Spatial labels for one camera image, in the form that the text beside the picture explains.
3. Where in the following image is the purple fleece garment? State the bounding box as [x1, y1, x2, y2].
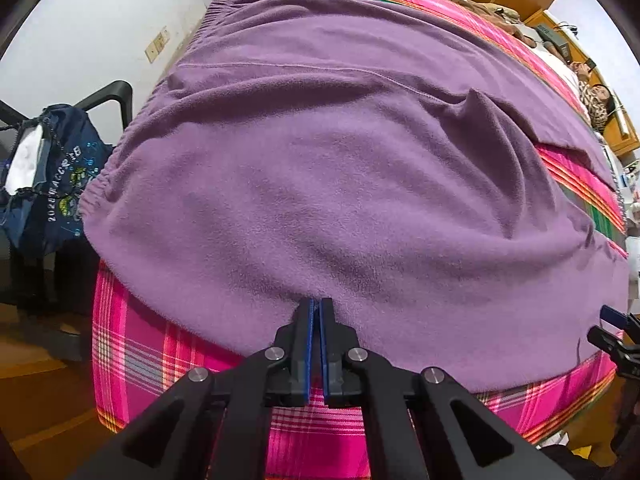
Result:
[80, 0, 628, 391]

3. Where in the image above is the pink plaid table cloth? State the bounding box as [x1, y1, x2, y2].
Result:
[92, 0, 623, 479]

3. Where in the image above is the wooden desk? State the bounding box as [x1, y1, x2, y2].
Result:
[525, 10, 639, 159]

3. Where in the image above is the seated person in background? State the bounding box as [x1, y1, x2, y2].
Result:
[570, 62, 616, 133]

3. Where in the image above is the black office chair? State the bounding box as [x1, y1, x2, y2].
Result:
[1, 80, 132, 361]

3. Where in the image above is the navy printed tote bag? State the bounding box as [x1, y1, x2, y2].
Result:
[1, 104, 113, 256]

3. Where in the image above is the wall socket plate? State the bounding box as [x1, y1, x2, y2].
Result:
[144, 27, 170, 64]

